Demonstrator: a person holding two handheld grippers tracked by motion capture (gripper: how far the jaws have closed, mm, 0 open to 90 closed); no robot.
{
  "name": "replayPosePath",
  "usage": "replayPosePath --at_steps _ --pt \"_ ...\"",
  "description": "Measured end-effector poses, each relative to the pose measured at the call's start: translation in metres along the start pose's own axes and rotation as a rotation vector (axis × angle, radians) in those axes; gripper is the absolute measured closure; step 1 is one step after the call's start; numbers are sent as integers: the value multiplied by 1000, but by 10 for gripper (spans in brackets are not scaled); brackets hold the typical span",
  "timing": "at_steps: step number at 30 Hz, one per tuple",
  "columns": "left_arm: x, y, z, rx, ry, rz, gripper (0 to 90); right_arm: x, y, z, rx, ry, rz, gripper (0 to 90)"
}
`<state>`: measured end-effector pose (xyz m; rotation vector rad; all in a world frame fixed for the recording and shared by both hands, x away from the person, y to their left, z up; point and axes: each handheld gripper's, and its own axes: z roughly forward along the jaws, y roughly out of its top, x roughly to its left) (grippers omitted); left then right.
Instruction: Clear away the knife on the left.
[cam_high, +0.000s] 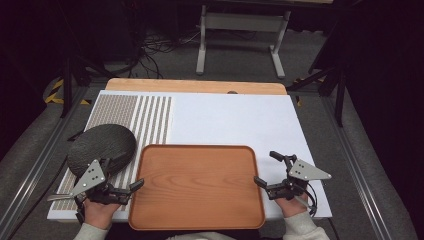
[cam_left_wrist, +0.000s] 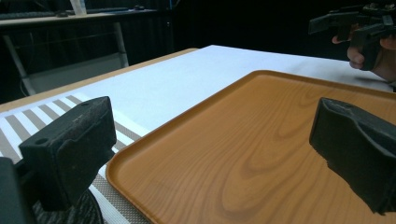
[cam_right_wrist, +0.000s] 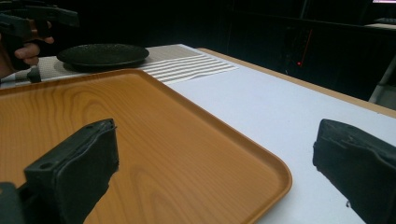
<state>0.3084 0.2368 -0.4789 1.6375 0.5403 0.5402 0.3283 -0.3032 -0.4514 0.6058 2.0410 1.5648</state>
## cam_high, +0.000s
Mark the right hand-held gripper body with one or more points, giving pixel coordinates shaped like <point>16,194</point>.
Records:
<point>301,171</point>

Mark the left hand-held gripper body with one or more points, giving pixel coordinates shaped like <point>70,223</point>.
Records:
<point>89,177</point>

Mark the dark grey round woven mat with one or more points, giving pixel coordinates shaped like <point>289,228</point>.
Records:
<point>100,150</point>

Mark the brown wooden tray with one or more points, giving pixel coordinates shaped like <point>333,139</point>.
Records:
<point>196,186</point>

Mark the person's right hand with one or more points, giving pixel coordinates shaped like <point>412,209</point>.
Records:
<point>291,206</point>

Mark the person's left hand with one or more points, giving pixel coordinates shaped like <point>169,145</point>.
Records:
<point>98,213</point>

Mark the brown striped table mat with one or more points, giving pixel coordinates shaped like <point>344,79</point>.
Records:
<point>115,110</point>

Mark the white board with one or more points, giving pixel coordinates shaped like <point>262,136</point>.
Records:
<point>233,120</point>

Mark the person's torso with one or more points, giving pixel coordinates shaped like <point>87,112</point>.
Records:
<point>200,237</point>

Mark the black tripod stand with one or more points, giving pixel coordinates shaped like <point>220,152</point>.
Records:
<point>336,86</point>
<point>68,83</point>

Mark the light wooden table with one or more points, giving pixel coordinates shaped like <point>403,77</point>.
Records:
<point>186,86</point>

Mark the aluminium floor rail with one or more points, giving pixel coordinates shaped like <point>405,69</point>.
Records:
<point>356,173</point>
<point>36,160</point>

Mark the grey metal desk frame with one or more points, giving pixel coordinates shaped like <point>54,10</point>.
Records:
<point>245,22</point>

